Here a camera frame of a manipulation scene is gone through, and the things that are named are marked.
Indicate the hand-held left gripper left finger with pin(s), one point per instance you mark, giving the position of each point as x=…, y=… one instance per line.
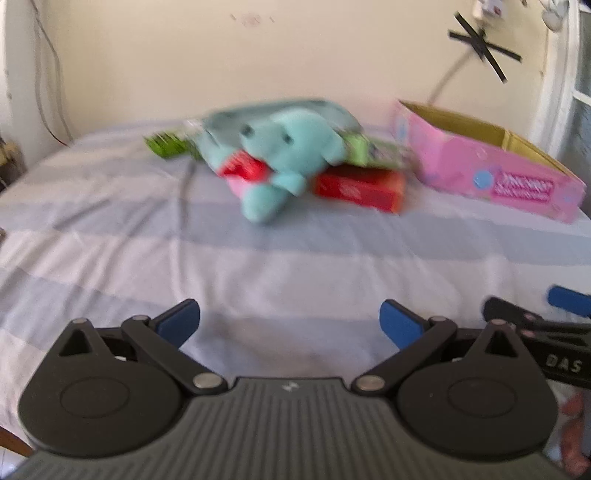
x=178, y=323

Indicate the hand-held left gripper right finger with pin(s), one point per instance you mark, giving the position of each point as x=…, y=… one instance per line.
x=399, y=325

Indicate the striped bedsheet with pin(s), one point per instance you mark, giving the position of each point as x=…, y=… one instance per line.
x=231, y=258

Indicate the red box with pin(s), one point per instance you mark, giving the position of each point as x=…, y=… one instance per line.
x=360, y=187

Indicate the person's right hand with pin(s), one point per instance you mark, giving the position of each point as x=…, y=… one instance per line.
x=577, y=434

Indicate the white framed patterned window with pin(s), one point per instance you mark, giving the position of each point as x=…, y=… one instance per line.
x=561, y=92

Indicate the small white fan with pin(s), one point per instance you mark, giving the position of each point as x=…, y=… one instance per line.
x=553, y=14

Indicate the brown wooden bed frame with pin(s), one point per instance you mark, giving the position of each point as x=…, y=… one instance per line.
x=7, y=441

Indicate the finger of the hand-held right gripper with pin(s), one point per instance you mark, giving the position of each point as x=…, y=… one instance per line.
x=570, y=300
x=503, y=310

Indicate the teal zipper pouch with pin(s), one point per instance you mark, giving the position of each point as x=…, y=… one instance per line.
x=231, y=121

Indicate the black tape cross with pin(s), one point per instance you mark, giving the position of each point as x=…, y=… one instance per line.
x=482, y=44

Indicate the teal plush toy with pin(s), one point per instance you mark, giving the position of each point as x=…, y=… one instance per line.
x=291, y=138

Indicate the lime green wipes packet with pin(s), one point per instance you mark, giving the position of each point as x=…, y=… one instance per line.
x=166, y=144

